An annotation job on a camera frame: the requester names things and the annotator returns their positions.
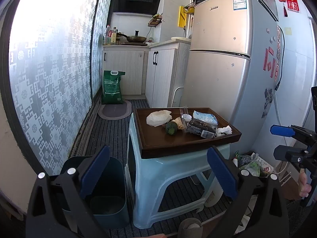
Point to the silver refrigerator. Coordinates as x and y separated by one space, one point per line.
218 67

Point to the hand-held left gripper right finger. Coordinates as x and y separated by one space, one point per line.
221 173

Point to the white plastic jug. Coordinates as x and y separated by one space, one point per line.
213 193

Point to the dark teal plastic bin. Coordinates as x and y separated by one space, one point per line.
116 178

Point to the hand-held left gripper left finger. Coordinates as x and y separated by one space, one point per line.
95 168

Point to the grey slipper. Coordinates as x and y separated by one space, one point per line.
189 229

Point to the light blue plastic stool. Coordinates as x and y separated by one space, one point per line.
168 164

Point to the white kitchen cabinet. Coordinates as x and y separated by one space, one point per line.
161 74

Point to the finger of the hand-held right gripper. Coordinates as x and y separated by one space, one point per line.
281 130
282 152

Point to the white pipe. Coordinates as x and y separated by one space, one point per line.
174 96

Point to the metal wok pan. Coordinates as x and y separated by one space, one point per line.
135 39

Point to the green broccoli piece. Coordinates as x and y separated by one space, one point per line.
171 129

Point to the brown wooden tray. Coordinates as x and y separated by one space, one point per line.
158 141

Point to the red paper fridge decoration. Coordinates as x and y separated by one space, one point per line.
268 59

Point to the dark figure fridge sticker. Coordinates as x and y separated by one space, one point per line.
268 101

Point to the clear plastic packaging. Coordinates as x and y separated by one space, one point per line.
183 111

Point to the green plastic bag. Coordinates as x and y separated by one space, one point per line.
250 164

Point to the wall spice rack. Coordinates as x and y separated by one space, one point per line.
155 21

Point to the person's right hand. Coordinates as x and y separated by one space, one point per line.
304 187

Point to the patterned frosted sliding door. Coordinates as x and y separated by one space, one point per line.
49 67

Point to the white power strip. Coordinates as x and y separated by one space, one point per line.
266 167

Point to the white bottle cap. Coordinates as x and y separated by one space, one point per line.
186 117

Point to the ginger root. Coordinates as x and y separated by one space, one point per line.
178 123

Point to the crumpled white plastic bag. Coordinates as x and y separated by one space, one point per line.
158 117

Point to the crumpled white tissue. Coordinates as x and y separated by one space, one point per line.
224 131

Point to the blue printed tissue packet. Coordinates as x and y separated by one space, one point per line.
204 116

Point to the dark snack packet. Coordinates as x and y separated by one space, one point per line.
198 127

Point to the grey oval floor mat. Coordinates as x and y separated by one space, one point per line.
115 110

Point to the yellow hanging holder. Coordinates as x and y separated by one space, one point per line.
182 16

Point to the green rice bag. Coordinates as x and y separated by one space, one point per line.
112 89

